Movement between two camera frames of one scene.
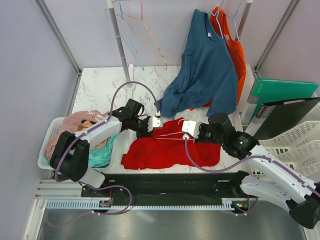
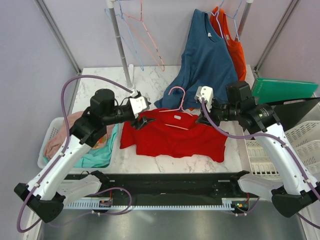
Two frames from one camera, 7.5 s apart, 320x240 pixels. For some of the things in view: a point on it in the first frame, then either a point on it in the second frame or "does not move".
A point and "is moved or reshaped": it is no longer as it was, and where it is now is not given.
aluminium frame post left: x=57 y=32 does not move
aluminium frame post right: x=277 y=36 does not move
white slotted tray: x=299 y=147 does not move
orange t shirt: x=218 y=19 does not move
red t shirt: x=166 y=149 is moved or reshaped
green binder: x=266 y=89 does not move
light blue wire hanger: x=122 y=16 does not move
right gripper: x=202 y=125 -> x=211 y=113
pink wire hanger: x=170 y=138 -> x=181 y=108
